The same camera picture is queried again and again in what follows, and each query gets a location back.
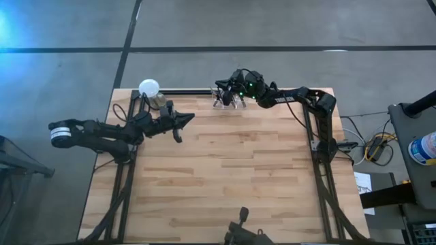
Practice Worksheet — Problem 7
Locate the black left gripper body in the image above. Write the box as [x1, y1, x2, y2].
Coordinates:
[155, 101, 183, 143]

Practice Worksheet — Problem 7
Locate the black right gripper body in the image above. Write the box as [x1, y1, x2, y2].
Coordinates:
[221, 69, 266, 106]

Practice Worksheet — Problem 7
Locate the clear acrylic organizer box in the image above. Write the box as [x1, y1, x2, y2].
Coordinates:
[211, 88, 248, 110]

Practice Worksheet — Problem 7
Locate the white mushroom table lamp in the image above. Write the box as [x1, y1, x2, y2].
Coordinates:
[138, 78, 168, 110]

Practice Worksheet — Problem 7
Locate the black power adapter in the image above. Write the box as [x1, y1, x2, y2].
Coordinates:
[369, 135, 388, 161]

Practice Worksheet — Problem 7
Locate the white paper sheet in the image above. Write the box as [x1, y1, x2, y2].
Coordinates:
[353, 171, 375, 216]

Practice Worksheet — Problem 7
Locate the dark glass side table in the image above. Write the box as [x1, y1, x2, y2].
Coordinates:
[0, 135, 55, 245]

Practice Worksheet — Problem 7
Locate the dark grey cart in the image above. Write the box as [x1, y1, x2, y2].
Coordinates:
[388, 101, 436, 210]

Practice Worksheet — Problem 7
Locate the black round tube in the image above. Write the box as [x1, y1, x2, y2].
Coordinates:
[403, 90, 436, 117]

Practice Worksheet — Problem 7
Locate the black bench bar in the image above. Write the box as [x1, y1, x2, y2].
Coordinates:
[359, 182, 418, 209]

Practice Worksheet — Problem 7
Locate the blue white wipes canister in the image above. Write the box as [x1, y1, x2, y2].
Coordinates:
[407, 131, 436, 167]

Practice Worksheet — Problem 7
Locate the black equipment rack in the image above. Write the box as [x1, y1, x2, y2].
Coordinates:
[403, 220, 436, 245]

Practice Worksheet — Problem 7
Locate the black aluminium table frame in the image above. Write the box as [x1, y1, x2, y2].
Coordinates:
[78, 88, 371, 244]

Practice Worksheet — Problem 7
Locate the yellow cable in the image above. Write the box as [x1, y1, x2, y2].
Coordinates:
[363, 131, 398, 163]

